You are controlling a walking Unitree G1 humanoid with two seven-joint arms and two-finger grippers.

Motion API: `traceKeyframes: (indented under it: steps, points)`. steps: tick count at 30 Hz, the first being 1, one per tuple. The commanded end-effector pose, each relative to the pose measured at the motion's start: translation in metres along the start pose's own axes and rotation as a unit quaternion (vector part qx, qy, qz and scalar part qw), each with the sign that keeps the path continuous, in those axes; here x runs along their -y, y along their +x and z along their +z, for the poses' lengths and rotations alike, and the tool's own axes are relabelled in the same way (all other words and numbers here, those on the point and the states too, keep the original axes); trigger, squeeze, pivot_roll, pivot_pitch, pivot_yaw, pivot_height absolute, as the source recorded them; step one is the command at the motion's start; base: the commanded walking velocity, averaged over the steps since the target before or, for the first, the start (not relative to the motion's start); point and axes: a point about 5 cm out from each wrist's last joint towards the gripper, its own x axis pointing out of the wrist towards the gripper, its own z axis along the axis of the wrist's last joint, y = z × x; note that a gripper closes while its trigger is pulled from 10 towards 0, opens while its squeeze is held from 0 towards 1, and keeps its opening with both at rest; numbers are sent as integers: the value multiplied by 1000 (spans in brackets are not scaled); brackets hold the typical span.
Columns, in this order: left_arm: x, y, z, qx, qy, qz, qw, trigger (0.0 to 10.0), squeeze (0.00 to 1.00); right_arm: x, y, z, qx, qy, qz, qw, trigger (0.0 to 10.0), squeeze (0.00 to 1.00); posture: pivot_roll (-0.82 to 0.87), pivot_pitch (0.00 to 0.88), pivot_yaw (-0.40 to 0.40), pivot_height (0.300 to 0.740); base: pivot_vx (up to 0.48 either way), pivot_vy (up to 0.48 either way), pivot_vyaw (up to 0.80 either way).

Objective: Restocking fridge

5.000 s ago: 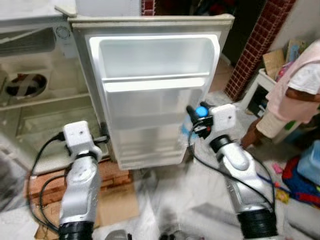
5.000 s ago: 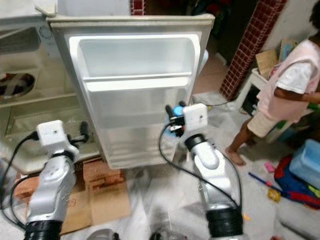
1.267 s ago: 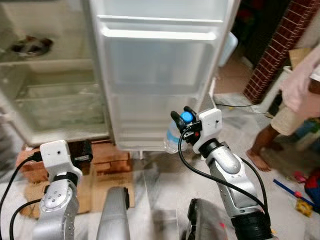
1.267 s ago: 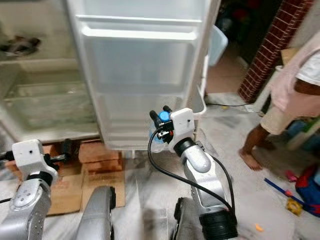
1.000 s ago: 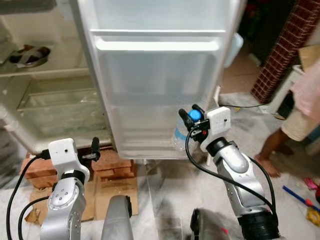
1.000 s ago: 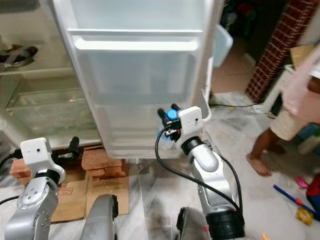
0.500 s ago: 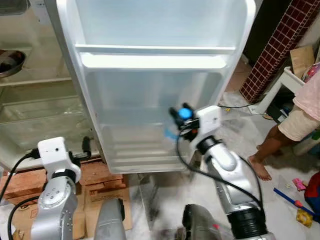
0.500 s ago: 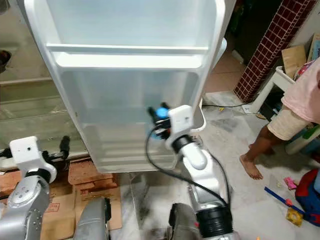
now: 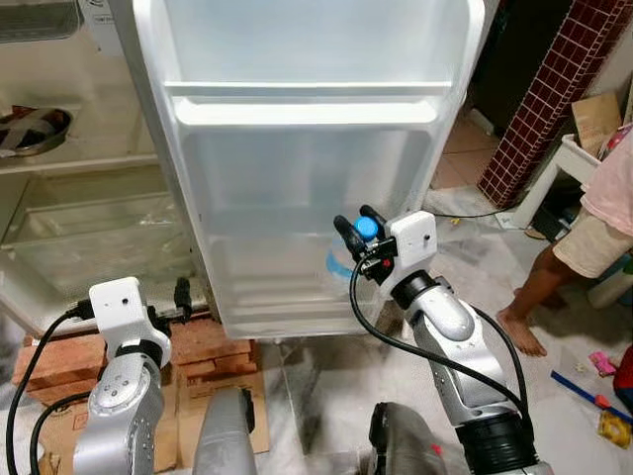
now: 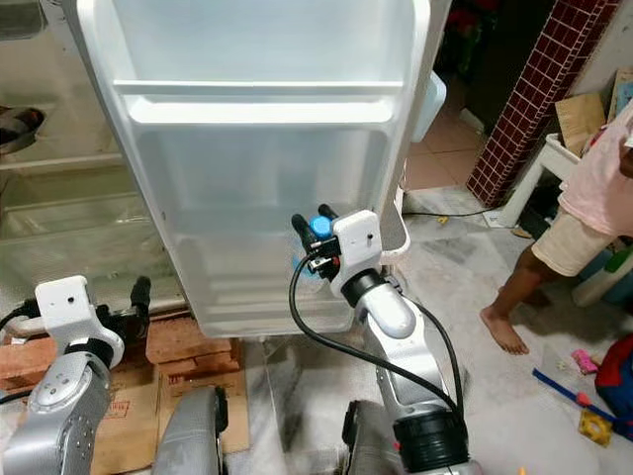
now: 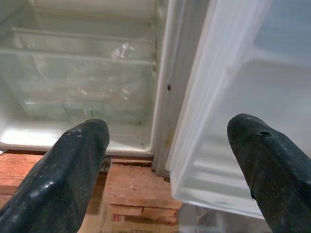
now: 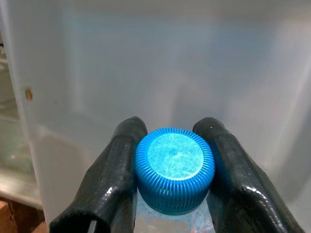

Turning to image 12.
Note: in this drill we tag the brown wooden board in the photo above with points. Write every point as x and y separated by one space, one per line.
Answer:
19 216

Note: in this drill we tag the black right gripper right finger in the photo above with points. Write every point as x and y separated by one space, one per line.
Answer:
243 189

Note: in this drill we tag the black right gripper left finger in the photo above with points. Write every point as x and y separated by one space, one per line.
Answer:
107 184

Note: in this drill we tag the clear water bottle blue cap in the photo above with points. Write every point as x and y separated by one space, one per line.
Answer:
175 155

